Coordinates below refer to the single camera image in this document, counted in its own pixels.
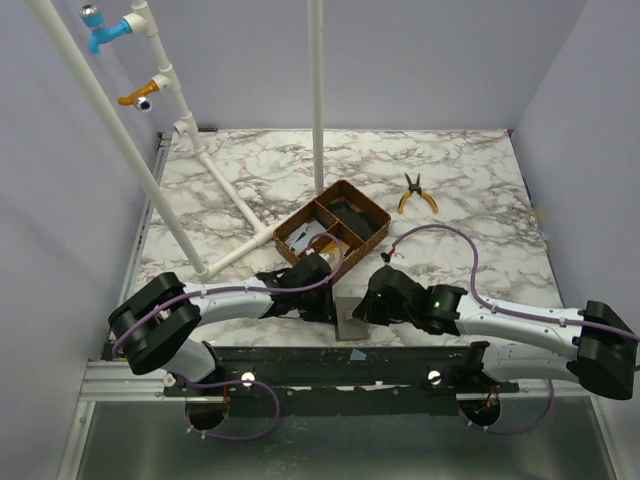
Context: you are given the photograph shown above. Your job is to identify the blue faucet tap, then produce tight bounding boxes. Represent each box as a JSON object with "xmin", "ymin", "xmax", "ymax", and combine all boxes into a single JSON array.
[{"xmin": 79, "ymin": 4, "xmax": 133, "ymax": 55}]

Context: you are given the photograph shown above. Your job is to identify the gold faucet tap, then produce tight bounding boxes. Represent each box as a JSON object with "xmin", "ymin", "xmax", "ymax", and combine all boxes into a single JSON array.
[{"xmin": 117, "ymin": 80, "xmax": 158, "ymax": 112}]

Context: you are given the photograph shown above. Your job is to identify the silver VIP card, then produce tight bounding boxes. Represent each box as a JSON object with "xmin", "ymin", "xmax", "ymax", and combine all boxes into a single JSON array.
[{"xmin": 285, "ymin": 220, "xmax": 327, "ymax": 255}]

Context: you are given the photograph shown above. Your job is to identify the aluminium frame rail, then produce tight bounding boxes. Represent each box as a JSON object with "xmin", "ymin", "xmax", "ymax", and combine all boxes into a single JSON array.
[{"xmin": 60, "ymin": 361, "xmax": 635, "ymax": 479}]

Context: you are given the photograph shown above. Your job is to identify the woven brown divided basket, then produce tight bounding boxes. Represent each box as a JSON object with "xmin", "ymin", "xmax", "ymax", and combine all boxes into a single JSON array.
[{"xmin": 273, "ymin": 180, "xmax": 391, "ymax": 278}]

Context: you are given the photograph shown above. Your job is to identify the yellow handled pliers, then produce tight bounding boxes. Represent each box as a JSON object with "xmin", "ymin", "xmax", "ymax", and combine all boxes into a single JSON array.
[{"xmin": 397, "ymin": 173, "xmax": 439, "ymax": 214}]

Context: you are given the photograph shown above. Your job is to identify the grey card holder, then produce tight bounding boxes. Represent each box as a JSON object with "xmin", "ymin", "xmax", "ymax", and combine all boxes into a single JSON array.
[{"xmin": 335, "ymin": 297, "xmax": 369, "ymax": 342}]

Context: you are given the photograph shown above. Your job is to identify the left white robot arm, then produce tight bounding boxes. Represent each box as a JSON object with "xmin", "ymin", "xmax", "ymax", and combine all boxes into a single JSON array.
[{"xmin": 108, "ymin": 253, "xmax": 335, "ymax": 383}]

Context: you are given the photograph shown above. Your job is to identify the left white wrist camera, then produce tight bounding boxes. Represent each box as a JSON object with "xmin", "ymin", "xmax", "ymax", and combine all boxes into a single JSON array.
[{"xmin": 320, "ymin": 253, "xmax": 339, "ymax": 268}]

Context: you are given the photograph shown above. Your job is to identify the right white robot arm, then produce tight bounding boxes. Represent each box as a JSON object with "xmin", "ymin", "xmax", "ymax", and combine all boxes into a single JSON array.
[{"xmin": 354, "ymin": 265, "xmax": 637, "ymax": 400}]

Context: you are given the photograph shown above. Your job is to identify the gold card with stripe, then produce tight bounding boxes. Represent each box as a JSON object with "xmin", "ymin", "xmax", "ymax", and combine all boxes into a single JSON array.
[{"xmin": 320, "ymin": 240, "xmax": 350, "ymax": 256}]

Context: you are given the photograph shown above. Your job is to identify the white PVC pipe frame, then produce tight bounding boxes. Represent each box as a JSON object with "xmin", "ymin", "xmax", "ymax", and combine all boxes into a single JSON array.
[{"xmin": 123, "ymin": 1, "xmax": 277, "ymax": 280}]

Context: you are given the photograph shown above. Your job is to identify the white diagonal pole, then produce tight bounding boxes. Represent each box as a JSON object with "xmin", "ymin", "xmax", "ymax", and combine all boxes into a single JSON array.
[{"xmin": 26, "ymin": 1, "xmax": 210, "ymax": 279}]

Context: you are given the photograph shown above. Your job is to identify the white vertical pole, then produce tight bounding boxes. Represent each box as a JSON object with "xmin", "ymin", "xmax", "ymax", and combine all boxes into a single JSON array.
[{"xmin": 307, "ymin": 0, "xmax": 324, "ymax": 196}]

